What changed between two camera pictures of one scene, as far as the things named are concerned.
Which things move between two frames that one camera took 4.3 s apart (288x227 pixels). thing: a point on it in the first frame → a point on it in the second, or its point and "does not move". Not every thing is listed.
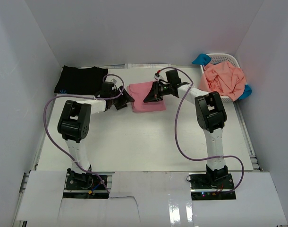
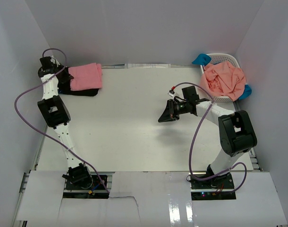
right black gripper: x=154 y=94 → x=168 y=115
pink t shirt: x=138 y=92 → x=88 y=77
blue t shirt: x=202 y=59 does not move
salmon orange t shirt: x=222 y=77 does not move
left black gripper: x=125 y=98 → x=58 y=66
